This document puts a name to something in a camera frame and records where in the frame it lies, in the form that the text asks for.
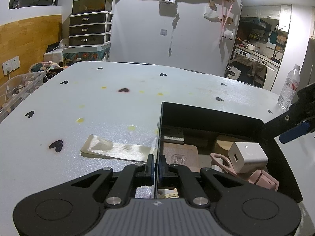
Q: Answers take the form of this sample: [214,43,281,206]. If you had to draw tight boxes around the black storage box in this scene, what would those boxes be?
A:
[157,102,303,202]

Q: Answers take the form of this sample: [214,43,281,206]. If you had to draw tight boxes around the white USB charger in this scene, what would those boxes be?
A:
[228,142,269,174]

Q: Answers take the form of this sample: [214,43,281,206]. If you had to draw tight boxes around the pink scissors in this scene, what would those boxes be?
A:
[210,153,279,191]

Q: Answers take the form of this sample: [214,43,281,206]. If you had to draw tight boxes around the oval wooden block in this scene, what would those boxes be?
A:
[212,135,244,157]

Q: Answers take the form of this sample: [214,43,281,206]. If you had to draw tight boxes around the clear plastic water bottle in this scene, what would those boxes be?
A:
[278,64,301,110]

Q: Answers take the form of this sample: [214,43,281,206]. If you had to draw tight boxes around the brown card with clear hook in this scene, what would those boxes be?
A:
[162,143,200,172]

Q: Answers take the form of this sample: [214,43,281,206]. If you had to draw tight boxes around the small black labelled box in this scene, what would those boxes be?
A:
[162,127,185,144]

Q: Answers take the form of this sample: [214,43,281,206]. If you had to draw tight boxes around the dark chair with clothes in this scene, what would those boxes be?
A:
[229,55,267,88]

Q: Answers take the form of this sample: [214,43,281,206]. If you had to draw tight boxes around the white plush toy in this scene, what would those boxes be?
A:
[222,30,234,40]

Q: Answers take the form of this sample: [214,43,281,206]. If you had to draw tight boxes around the white drawer cabinet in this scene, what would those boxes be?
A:
[69,11,113,46]

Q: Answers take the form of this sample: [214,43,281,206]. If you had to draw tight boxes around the clear plastic storage bin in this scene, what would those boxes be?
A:
[0,72,45,122]

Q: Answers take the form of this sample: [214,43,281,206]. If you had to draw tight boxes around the glass fish tank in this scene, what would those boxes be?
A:
[72,0,113,15]

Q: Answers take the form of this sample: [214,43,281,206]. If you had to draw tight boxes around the white wall socket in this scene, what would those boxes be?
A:
[2,56,20,76]

